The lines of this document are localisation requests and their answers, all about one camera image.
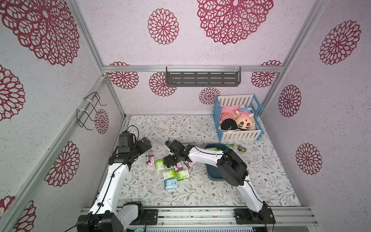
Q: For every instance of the pink plush doll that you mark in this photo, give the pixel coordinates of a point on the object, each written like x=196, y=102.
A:
x=228, y=117

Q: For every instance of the blue white toy crib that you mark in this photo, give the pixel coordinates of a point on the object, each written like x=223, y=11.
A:
x=248, y=100

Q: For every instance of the green carabiner keychain figure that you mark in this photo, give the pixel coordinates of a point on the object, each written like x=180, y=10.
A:
x=236, y=146

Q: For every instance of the green tissue pack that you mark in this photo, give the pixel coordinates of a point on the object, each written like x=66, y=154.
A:
x=213, y=149
x=169, y=174
x=182, y=175
x=159, y=165

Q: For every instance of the teal storage box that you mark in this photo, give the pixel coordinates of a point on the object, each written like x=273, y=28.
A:
x=212, y=172

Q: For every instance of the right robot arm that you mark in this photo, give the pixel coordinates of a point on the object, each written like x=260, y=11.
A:
x=234, y=171

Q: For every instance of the blue tissue pack bottom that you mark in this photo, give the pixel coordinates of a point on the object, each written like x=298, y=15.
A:
x=170, y=184

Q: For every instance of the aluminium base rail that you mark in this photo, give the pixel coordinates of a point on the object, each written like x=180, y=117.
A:
x=222, y=216

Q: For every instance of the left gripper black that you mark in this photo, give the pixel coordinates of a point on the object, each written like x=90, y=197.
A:
x=143, y=148

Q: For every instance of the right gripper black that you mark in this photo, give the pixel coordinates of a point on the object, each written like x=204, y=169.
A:
x=171, y=158

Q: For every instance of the black wire wall rack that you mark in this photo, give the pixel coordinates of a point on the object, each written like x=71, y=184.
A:
x=83, y=115

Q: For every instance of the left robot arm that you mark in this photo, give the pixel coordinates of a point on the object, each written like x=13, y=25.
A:
x=103, y=216

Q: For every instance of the pink tissue pack left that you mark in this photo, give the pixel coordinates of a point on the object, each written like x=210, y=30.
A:
x=150, y=161

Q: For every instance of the grey wall shelf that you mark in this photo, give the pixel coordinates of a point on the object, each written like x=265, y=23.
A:
x=203, y=78

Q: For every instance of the pink kuromi pack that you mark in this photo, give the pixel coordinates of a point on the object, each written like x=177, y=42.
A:
x=189, y=165
x=178, y=167

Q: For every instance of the green tissue pack top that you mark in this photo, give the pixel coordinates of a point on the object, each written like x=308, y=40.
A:
x=213, y=149

